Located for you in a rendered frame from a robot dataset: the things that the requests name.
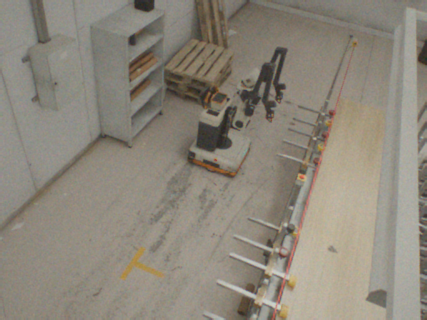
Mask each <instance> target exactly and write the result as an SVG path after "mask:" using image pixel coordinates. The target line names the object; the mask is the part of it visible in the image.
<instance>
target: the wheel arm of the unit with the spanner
mask: <svg viewBox="0 0 427 320"><path fill-rule="evenodd" d="M233 239H235V240H239V241H240V242H242V243H247V244H248V245H250V246H252V247H254V248H258V249H260V250H262V251H265V252H267V253H270V254H271V253H272V251H273V249H272V248H270V247H265V246H264V245H262V244H260V243H256V242H254V241H252V240H248V239H247V238H245V237H242V236H239V235H236V234H234V237H233Z"/></svg>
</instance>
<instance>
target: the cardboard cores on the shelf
mask: <svg viewBox="0 0 427 320"><path fill-rule="evenodd" d="M143 31H144V29H143V27H142V28H141V29H140V30H139V31H137V32H136V36H137V35H139V34H140V33H141V32H143ZM145 55H146V54H145V53H144V52H142V53H141V54H139V55H138V56H137V57H136V58H135V59H134V60H133V61H130V63H129V79H130V82H132V81H133V80H134V79H136V78H137V77H138V76H140V75H141V74H142V73H145V71H146V70H148V69H149V68H151V67H152V66H153V65H154V64H156V62H157V61H158V59H157V58H155V57H154V55H153V54H152V53H151V52H150V53H149V54H147V55H146V56H145ZM150 83H151V80H149V79H147V80H145V82H143V80H141V82H140V83H138V84H137V85H136V86H135V87H133V88H132V89H131V90H130V102H132V101H133V100H134V99H135V98H136V97H137V96H138V95H139V94H140V93H141V92H142V91H143V90H144V89H145V88H146V87H148V85H149V84H150Z"/></svg>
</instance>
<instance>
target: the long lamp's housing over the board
mask: <svg viewBox="0 0 427 320"><path fill-rule="evenodd" d="M402 36H403V24H400V25H399V26H398V27H396V29H395V31H394V46H393V52H392V66H391V73H390V80H389V92H388V106H387V113H386V119H385V126H384V146H383V152H382V159H381V166H380V180H379V193H378V199H377V206H376V219H375V226H374V239H373V252H372V259H371V267H370V274H369V292H368V296H367V297H366V299H365V300H366V301H368V302H371V303H373V304H376V305H378V306H380V307H382V308H386V298H387V287H388V275H389V241H390V230H391V208H392V196H393V184H394V161H395V139H396V127H397V116H398V105H399V70H400V59H401V48H402Z"/></svg>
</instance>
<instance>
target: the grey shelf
mask: <svg viewBox="0 0 427 320"><path fill-rule="evenodd" d="M165 17H166V11H165V10H163V9H157V8H154V9H153V10H152V11H151V12H145V11H142V10H139V9H134V2H132V3H130V4H129V5H127V6H125V7H124V8H122V9H119V10H117V12H114V13H112V14H110V15H109V16H106V17H105V18H104V19H102V20H99V21H98V22H96V23H94V24H92V25H91V26H90V28H91V34H92V45H93V60H94V67H95V73H96V79H97V93H98V105H99V112H100V124H101V131H102V138H105V137H106V135H104V134H107V135H109V136H111V137H113V138H118V139H120V140H123V141H124V142H128V147H129V148H131V147H132V146H133V145H132V140H133V138H134V137H135V136H136V135H137V134H138V132H139V131H141V130H142V129H143V128H145V126H146V125H147V124H148V123H149V122H150V121H151V120H153V118H154V117H156V115H157V114H158V113H159V112H160V114H159V115H160V116H162V115H163V62H164V39H165ZM141 28H143V29H144V31H143V32H141V33H140V34H139V35H137V36H136V45H135V46H131V45H130V40H129V41H128V38H129V36H131V35H133V34H134V33H136V32H137V31H139V30H140V29H141ZM162 39H163V46H162ZM124 40H125V41H124ZM143 52H144V53H145V54H146V55H147V54H149V53H152V54H153V55H154V57H155V58H157V59H158V61H157V62H156V64H154V65H153V66H152V67H151V68H149V69H148V70H146V71H145V72H143V73H142V74H141V75H140V76H138V77H137V78H136V79H134V80H133V81H132V82H130V79H129V63H130V61H133V60H134V59H135V58H136V57H137V56H138V55H139V54H141V53H143ZM146 55H145V56H146ZM161 64H162V72H161ZM124 72H125V76H124ZM147 79H149V80H151V83H150V84H149V85H148V87H146V88H145V89H144V90H143V91H142V92H141V93H140V94H139V95H138V96H137V97H136V98H135V99H134V100H133V101H132V102H130V90H131V89H132V88H133V87H135V86H136V85H137V84H138V83H140V82H141V80H143V82H145V80H147ZM160 88H161V99H160ZM126 101H127V105H126Z"/></svg>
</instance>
